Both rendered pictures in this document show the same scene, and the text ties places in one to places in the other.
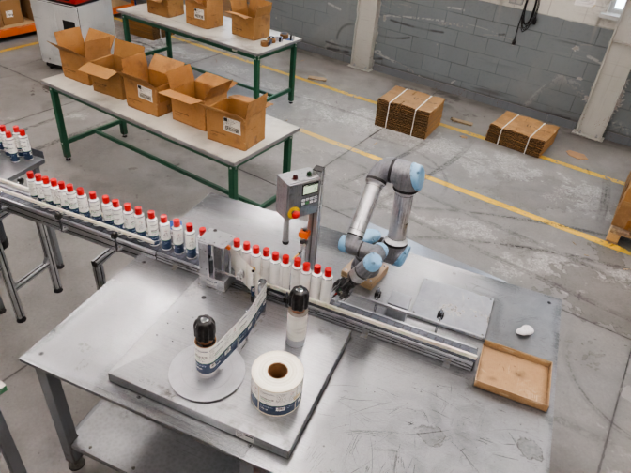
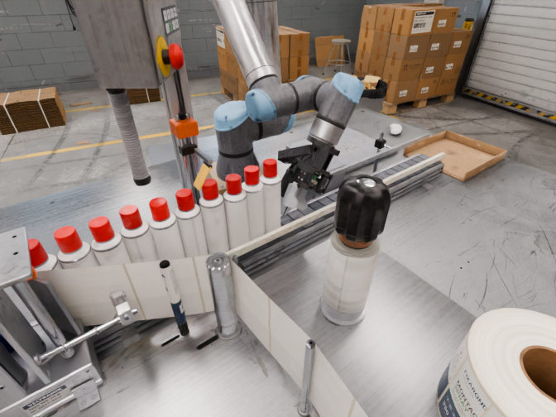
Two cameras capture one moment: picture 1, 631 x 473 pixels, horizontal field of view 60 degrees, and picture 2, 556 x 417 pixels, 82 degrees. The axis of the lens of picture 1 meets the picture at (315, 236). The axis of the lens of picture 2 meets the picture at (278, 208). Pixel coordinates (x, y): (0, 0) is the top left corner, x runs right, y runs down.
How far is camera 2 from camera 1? 204 cm
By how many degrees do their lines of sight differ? 44
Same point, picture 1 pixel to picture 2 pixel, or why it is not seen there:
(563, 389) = not seen: hidden behind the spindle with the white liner
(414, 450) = not seen: outside the picture
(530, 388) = (470, 154)
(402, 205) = (273, 20)
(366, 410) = (510, 287)
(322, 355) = (395, 284)
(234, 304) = (163, 379)
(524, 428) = (528, 177)
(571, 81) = not seen: hidden behind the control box
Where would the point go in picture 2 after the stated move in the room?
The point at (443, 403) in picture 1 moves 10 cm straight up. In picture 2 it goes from (491, 211) to (505, 184)
